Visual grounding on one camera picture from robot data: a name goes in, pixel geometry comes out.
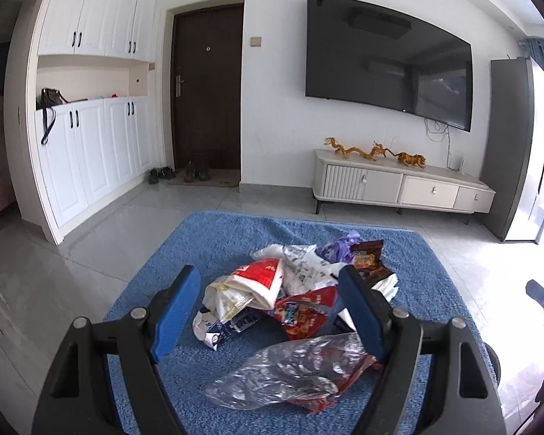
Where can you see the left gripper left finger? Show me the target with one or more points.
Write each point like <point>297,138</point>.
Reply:
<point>169,311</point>

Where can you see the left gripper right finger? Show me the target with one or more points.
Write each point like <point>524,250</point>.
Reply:
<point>368,310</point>

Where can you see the dark brown snack bag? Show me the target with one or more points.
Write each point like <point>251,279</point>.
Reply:
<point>367,261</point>

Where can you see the red snack wrapper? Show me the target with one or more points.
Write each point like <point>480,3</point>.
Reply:
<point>301,316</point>

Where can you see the purple plastic bag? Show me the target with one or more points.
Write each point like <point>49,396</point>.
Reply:
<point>340,250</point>

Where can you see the white printed plastic bag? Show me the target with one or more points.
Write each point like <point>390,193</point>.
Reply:
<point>304,270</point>

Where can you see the clear plastic bag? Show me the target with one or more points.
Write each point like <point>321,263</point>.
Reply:
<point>311,373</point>

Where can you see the red white plastic bag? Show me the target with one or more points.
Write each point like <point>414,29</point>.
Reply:
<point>255,285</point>

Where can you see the blue white milk carton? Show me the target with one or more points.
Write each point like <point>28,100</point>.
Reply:
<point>212,332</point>

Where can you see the white TV stand cabinet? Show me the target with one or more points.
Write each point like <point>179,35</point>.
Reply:
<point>388,183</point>

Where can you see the shoes by door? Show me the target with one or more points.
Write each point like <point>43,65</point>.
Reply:
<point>190,173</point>

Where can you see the door mat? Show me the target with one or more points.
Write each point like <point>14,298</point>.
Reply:
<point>217,178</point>

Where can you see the grey tall cabinet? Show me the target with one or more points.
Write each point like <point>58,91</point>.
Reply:
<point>514,152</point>

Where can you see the golden tiger figurine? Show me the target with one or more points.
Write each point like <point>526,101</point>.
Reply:
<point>412,160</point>

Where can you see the golden dragon figurine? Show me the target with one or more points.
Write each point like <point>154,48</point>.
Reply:
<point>376,150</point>

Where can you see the dark handbag on shelf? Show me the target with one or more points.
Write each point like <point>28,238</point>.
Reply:
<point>49,99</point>

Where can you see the blue curtain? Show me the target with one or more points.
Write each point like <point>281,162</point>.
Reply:
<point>535,49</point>

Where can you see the dark brown entrance door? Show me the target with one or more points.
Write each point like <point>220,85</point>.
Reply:
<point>206,66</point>

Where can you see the white shoe cabinet wall unit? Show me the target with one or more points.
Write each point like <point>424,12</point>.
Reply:
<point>99,55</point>

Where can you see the wall-mounted black television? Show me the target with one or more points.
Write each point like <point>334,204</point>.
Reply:
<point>368,54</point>

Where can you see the wall light switch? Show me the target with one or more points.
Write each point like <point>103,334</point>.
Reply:
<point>256,41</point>

